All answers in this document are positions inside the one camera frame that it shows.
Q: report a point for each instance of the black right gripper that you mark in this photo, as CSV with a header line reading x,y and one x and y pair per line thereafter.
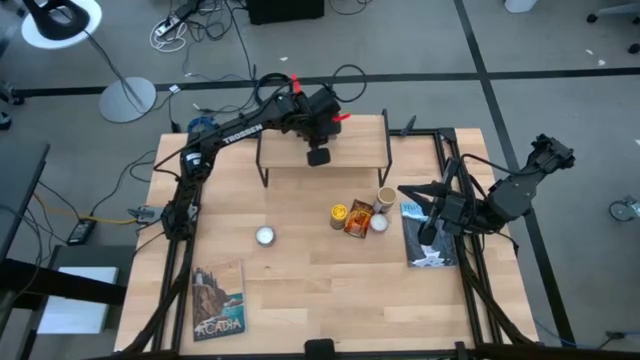
x,y
456,212

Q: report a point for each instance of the grey chair base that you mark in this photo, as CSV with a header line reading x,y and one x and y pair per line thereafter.
x,y
620,10

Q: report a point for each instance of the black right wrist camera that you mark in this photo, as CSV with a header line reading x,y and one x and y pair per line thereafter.
x,y
428,235

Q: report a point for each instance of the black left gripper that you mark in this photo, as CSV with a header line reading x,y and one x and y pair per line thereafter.
x,y
324,117

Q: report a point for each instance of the floor lamp with round base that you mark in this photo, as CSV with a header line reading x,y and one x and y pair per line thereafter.
x,y
127,100

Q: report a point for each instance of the orange spice pouch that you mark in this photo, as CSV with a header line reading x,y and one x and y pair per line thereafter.
x,y
359,220

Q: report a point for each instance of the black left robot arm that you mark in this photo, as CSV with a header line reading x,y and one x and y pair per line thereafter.
x,y
240,134

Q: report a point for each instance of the white floor object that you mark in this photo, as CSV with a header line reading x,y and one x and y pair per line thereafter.
x,y
520,5

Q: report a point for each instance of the black rounded block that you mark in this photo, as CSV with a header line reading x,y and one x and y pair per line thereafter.
x,y
320,350

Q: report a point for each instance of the purple patterned candle tin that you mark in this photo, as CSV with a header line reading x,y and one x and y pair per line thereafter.
x,y
265,235

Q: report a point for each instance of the Acadia poster book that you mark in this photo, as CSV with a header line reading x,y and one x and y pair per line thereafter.
x,y
217,300

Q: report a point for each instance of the black box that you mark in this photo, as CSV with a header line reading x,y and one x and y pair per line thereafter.
x,y
285,11

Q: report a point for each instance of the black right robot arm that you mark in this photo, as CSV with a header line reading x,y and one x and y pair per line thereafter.
x,y
512,195

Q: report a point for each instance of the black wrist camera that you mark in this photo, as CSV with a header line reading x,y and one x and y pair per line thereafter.
x,y
318,157
428,235

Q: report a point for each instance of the black flat bar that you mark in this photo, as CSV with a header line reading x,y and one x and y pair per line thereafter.
x,y
60,282

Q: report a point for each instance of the Yellowstone poster book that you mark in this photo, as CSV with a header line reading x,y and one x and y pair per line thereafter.
x,y
411,240

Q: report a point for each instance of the white cabinet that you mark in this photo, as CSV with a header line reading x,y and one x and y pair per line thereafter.
x,y
75,300

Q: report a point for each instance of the yellow-lidded dark spice jar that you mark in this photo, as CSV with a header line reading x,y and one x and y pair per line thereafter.
x,y
339,214

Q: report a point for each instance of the grey caster wheel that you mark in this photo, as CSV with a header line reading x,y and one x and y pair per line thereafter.
x,y
622,210

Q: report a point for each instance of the wooden shelf with black frame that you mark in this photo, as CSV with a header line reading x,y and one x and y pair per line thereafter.
x,y
360,150

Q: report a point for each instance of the black aluminium table frame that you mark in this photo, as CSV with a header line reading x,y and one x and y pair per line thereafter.
x,y
461,351

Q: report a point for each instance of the tan-lidded white spice canister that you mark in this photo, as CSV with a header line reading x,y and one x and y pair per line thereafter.
x,y
386,195

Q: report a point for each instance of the black desk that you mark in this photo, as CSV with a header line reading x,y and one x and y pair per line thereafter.
x,y
20,190

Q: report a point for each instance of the black power adapter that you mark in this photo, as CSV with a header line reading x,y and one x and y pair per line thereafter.
x,y
81,231

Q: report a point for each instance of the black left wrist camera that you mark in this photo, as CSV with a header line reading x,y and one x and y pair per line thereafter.
x,y
318,157

